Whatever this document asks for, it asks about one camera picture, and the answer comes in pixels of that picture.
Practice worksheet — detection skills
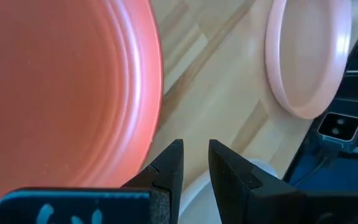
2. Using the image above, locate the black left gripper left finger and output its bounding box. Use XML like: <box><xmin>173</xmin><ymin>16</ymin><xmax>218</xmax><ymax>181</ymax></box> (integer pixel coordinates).
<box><xmin>0</xmin><ymin>139</ymin><xmax>185</xmax><ymax>224</ymax></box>

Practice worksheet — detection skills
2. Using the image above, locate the orange plate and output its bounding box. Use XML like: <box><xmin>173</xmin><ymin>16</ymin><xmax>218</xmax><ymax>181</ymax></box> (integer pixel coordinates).
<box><xmin>264</xmin><ymin>0</ymin><xmax>353</xmax><ymax>120</ymax></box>

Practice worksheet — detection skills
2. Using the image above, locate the small black square camera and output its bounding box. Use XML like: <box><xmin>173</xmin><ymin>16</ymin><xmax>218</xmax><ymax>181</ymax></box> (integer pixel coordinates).
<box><xmin>316</xmin><ymin>111</ymin><xmax>358</xmax><ymax>152</ymax></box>

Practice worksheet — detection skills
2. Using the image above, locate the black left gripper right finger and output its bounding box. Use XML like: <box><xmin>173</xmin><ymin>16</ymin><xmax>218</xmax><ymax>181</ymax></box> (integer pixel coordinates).
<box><xmin>208</xmin><ymin>139</ymin><xmax>358</xmax><ymax>224</ymax></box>

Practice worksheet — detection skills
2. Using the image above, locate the light grey plate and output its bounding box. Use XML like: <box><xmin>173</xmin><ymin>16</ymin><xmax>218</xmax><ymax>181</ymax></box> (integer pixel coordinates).
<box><xmin>178</xmin><ymin>157</ymin><xmax>279</xmax><ymax>224</ymax></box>

